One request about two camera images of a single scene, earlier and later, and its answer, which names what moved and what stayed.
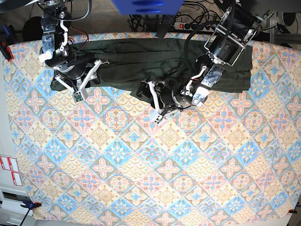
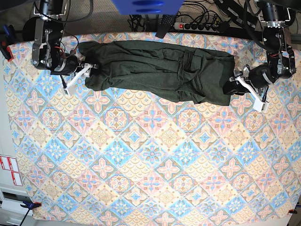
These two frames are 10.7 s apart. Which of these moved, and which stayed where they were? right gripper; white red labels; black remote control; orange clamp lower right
Moved: right gripper
Stayed: orange clamp lower right; white red labels; black remote control
